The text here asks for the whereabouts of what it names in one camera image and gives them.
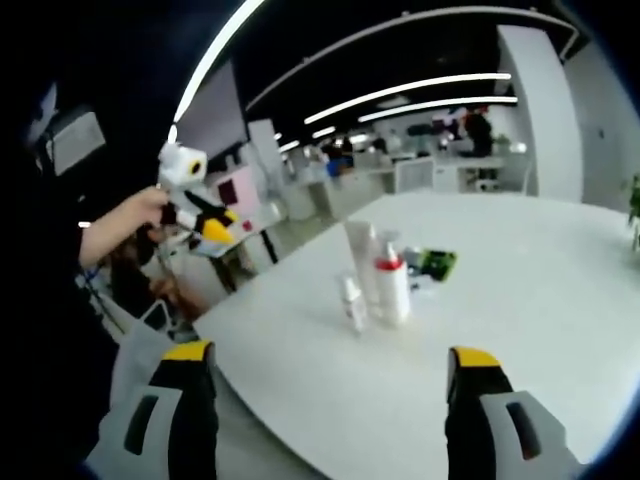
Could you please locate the large dark monitor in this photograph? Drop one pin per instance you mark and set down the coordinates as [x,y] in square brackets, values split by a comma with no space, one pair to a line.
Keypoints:
[215,115]

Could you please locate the desk with black legs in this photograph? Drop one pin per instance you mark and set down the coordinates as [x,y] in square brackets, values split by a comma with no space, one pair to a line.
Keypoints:
[220,250]

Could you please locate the small grey skincare tube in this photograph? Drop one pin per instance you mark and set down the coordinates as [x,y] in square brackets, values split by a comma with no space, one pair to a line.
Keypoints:
[356,310]

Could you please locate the person's black clothing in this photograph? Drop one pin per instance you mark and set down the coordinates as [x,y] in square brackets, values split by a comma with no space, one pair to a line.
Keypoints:
[40,325]

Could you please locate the tall white skincare tube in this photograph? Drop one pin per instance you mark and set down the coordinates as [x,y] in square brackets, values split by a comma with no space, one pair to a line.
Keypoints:
[362,260]

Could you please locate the grey rectangular panel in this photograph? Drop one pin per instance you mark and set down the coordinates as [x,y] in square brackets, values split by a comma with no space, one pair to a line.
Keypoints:
[77,145]

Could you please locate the person's left hand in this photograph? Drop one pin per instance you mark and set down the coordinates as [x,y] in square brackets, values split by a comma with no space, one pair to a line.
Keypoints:
[147,212]

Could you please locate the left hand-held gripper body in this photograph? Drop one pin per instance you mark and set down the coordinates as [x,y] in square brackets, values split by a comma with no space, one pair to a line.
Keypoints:
[182,165]

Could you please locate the long ceiling light strip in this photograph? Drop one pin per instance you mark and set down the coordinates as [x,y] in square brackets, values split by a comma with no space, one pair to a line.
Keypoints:
[425,84]
[450,102]

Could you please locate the white desk partition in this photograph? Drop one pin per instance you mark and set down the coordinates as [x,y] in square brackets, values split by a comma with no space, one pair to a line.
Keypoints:
[415,175]

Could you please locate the pink white display board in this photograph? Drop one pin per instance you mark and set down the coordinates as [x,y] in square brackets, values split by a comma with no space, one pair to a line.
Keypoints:
[240,200]

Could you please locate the potted green plant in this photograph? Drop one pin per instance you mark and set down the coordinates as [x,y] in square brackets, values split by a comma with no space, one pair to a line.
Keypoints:
[634,210]

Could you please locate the white red-collared skincare pump bottle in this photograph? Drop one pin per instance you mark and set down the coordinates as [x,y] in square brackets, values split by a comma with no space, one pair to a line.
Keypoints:
[392,295]

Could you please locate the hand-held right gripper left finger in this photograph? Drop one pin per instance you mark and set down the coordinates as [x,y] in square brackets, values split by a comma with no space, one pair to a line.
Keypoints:
[195,425]

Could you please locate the green black skincare sachet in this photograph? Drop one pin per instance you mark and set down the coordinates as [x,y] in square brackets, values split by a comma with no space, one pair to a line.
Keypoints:
[440,264]

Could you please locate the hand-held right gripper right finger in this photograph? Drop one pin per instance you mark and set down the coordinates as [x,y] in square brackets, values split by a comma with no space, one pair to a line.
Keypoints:
[470,425]

